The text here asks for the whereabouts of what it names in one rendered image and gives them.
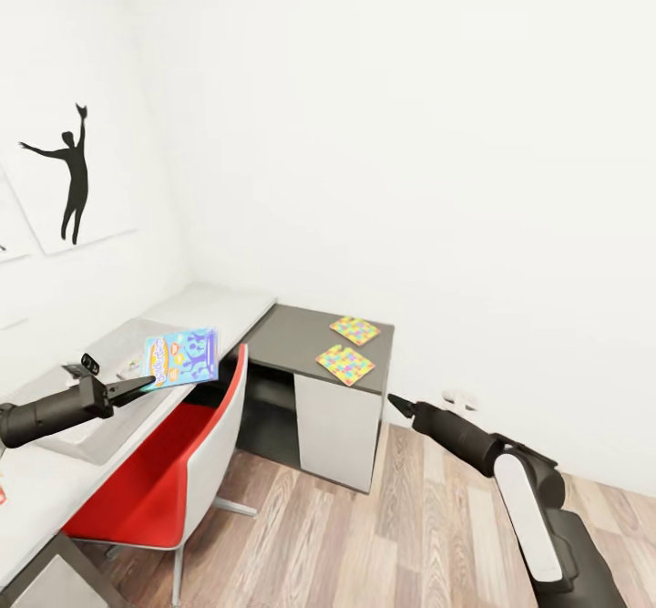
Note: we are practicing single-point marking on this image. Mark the toy box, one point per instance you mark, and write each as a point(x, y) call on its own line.
point(96, 440)

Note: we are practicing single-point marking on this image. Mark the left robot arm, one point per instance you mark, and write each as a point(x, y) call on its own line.
point(86, 399)

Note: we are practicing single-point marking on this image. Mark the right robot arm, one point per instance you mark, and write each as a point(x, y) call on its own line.
point(564, 566)

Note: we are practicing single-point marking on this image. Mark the jigsaw puzzle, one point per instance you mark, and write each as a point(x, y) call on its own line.
point(348, 365)
point(355, 329)

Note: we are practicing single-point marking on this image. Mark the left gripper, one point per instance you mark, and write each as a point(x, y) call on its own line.
point(89, 400)

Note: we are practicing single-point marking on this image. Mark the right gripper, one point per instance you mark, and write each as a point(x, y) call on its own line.
point(446, 428)

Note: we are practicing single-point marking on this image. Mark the swivel chair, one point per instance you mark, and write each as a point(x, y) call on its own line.
point(159, 495)

